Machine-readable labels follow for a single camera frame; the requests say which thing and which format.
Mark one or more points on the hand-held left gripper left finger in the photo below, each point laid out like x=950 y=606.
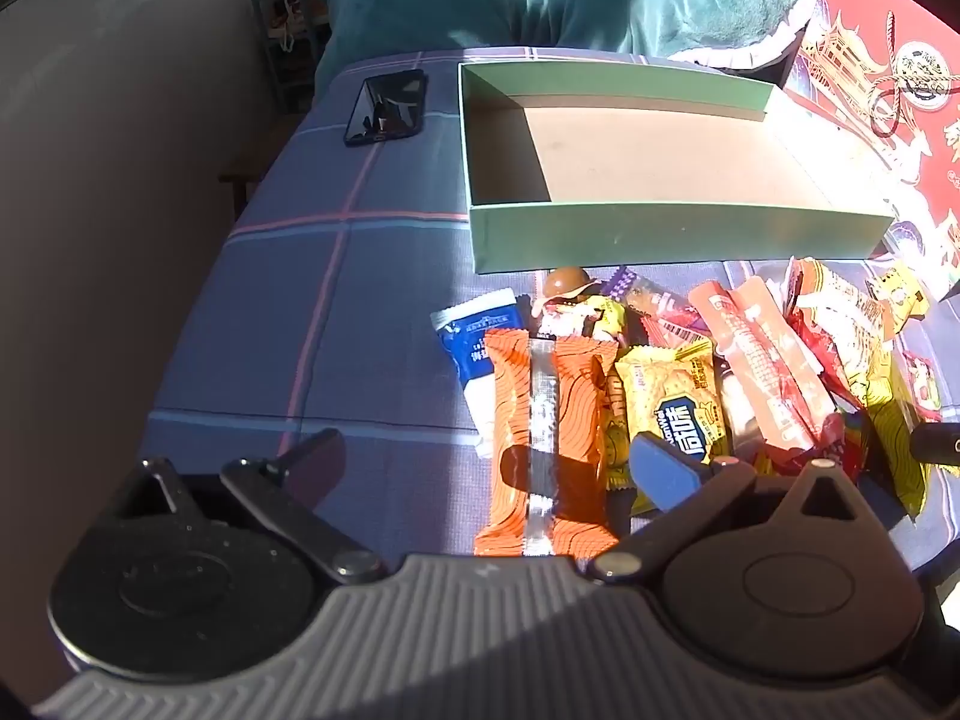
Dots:
x=319 y=459

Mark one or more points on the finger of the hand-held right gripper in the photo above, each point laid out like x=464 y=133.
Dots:
x=937 y=444

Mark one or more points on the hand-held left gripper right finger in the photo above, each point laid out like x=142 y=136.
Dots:
x=667 y=472

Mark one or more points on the yellow line-patterned packet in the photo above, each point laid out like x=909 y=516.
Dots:
x=896 y=450

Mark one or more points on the small red candy packet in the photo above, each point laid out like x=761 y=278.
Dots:
x=924 y=386

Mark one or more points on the yellow cracker packet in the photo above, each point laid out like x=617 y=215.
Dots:
x=675 y=390

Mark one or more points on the orange patterned snack packet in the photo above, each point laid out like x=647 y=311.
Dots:
x=577 y=397

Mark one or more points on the orange sausage packet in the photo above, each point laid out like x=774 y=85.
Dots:
x=765 y=360

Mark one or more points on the shiny red snack packet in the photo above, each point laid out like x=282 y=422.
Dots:
x=667 y=319

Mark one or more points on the yellow orange snack packet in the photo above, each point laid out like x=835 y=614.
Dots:
x=900 y=292

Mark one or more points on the orange white packet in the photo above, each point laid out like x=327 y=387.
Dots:
x=832 y=315

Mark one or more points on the blue and white packet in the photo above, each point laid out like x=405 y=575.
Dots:
x=472 y=345

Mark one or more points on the yellow figure toy packet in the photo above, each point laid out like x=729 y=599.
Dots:
x=574 y=304

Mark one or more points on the purple snack packet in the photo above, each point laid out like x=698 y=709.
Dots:
x=621 y=283

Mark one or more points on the green cardboard box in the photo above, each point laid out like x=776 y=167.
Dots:
x=675 y=236

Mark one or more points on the plaid tablecloth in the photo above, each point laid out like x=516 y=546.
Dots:
x=337 y=277

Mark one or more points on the wooden stool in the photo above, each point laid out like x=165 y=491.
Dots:
x=238 y=180

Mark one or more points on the black smartphone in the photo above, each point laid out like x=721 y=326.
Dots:
x=386 y=109

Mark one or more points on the red gift box lid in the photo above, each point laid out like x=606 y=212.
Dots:
x=862 y=22

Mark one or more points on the metal shoe rack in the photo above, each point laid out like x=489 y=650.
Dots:
x=289 y=30

